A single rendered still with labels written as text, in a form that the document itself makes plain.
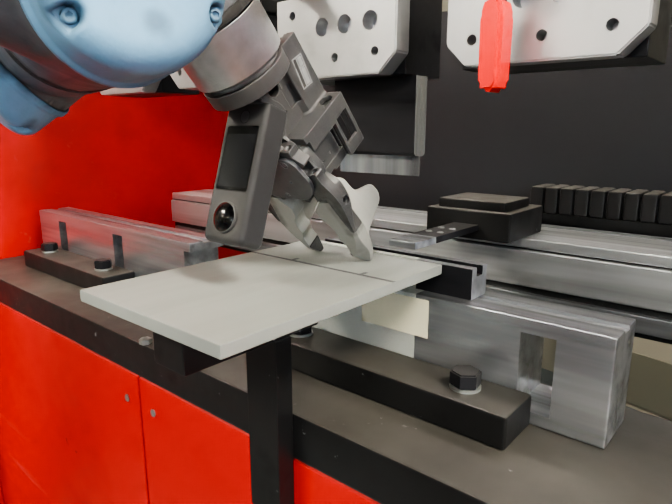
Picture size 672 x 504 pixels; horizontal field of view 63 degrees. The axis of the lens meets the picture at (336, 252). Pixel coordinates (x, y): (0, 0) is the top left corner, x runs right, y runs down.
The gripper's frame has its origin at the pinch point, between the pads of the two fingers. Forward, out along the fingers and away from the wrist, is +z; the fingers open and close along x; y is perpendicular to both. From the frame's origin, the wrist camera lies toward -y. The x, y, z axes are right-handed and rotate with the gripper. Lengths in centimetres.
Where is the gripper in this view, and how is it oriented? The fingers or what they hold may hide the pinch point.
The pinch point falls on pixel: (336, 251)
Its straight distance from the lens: 55.0
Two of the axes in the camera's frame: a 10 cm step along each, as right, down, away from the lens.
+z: 4.2, 6.3, 6.5
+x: -7.6, -1.4, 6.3
